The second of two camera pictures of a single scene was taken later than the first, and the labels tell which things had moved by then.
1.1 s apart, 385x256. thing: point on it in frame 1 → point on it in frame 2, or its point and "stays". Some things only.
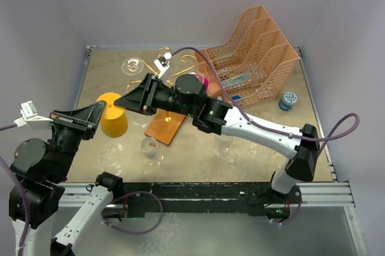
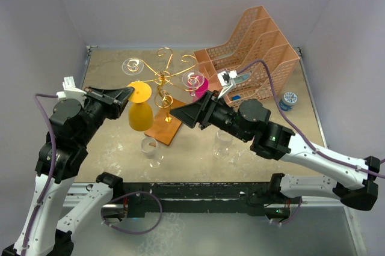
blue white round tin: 289,98 stays
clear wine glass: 132,66 stays
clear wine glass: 221,149 stays
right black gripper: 139,99 → 189,114
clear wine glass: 148,146 stays
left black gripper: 84,119 → 115,100
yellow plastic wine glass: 114,119 → 140,113
